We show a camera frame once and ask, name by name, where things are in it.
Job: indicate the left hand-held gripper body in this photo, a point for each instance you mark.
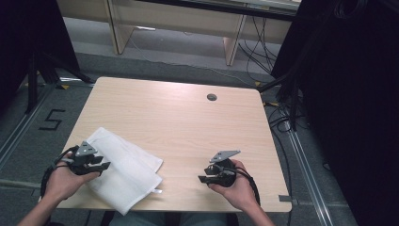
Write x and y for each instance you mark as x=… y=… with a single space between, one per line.
x=82 y=160

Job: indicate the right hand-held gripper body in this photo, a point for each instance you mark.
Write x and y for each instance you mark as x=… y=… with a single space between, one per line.
x=226 y=175

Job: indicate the white mesh laundry bag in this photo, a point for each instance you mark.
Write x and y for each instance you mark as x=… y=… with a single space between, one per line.
x=125 y=175

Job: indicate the person's right hand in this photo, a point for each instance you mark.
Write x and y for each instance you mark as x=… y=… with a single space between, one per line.
x=241 y=191

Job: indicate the person's left hand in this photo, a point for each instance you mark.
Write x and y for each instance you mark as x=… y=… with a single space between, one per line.
x=62 y=182

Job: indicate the grey tape strip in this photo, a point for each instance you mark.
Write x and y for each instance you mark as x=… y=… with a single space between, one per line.
x=284 y=198

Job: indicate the black metal stand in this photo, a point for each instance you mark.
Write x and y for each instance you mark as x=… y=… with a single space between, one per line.
x=293 y=103
x=32 y=88

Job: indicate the black curtain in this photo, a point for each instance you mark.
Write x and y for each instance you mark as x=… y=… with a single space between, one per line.
x=351 y=94
x=19 y=37

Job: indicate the metal floor rail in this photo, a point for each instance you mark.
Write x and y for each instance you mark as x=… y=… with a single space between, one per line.
x=19 y=132
x=309 y=175

